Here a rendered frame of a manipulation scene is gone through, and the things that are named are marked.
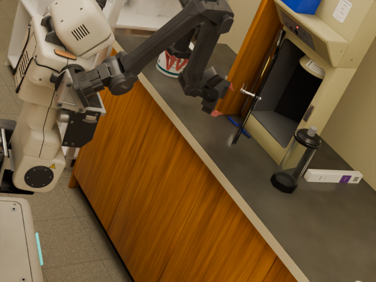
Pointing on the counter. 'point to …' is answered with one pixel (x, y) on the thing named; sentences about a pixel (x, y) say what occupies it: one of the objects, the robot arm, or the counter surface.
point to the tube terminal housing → (363, 22)
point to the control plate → (297, 30)
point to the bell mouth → (312, 67)
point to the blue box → (302, 5)
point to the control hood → (318, 34)
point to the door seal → (260, 90)
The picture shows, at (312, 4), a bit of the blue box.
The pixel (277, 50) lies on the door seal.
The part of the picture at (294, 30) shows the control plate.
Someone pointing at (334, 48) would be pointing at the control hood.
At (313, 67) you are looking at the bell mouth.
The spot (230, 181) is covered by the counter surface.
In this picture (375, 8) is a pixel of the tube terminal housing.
